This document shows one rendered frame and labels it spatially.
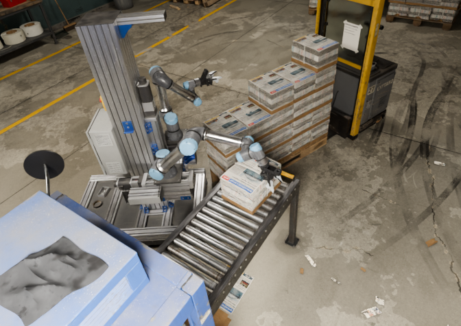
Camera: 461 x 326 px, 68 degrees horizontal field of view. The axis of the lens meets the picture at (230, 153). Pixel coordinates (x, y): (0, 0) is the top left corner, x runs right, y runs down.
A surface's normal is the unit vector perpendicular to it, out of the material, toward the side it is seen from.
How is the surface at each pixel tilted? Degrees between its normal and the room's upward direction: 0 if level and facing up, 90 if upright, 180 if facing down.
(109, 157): 90
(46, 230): 0
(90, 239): 0
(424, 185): 0
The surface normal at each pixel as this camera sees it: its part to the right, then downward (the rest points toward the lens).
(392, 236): -0.08, -0.76
